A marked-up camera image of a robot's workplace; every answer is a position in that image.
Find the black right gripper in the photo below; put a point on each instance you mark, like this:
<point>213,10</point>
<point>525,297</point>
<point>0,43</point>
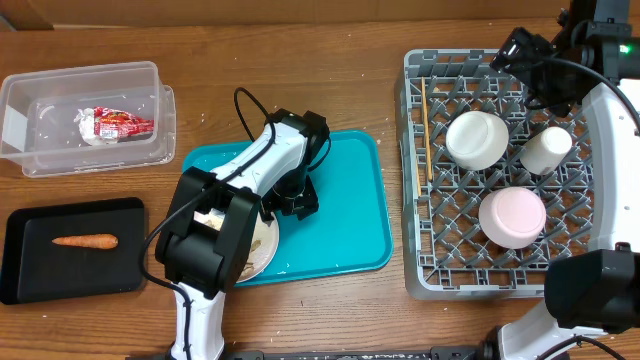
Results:
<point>561,106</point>

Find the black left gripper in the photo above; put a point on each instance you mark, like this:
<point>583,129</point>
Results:
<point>307,204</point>

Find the pink plate with food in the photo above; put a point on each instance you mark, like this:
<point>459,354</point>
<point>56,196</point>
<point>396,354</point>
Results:
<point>264,242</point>

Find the white cup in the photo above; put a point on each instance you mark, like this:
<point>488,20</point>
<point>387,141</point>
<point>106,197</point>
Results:
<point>544,152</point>

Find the wooden chopstick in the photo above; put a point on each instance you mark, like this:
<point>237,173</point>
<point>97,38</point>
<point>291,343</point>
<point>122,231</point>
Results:
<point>418,178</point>
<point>424,113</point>

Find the white bowl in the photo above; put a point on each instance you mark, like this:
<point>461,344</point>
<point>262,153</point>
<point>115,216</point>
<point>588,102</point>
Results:
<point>476,140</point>

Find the pink bowl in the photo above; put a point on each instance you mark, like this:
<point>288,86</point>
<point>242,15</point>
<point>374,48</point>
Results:
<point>512,217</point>

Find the orange carrot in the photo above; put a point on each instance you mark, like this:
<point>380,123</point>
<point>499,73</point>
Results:
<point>95,241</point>

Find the red snack wrapper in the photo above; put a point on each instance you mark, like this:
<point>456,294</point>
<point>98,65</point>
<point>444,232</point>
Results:
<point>112,124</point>

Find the white tissue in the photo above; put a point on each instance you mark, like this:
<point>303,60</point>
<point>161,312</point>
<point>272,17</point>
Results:
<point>85,120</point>

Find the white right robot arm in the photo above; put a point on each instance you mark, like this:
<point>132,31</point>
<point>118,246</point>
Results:
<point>595,294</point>

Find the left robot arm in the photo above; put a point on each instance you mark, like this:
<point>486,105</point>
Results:
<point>205,240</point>

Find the teal plastic tray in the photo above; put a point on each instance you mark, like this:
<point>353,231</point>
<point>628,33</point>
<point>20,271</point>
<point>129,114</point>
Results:
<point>350,232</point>

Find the grey dish rack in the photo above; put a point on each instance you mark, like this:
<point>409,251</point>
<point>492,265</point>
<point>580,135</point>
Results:
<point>446,254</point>

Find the clear plastic bin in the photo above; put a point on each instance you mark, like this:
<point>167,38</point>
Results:
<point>38,109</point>

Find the black tray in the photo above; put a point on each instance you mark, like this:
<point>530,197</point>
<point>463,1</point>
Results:
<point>35,269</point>

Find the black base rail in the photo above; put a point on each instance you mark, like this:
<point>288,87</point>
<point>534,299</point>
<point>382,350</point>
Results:
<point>350,354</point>

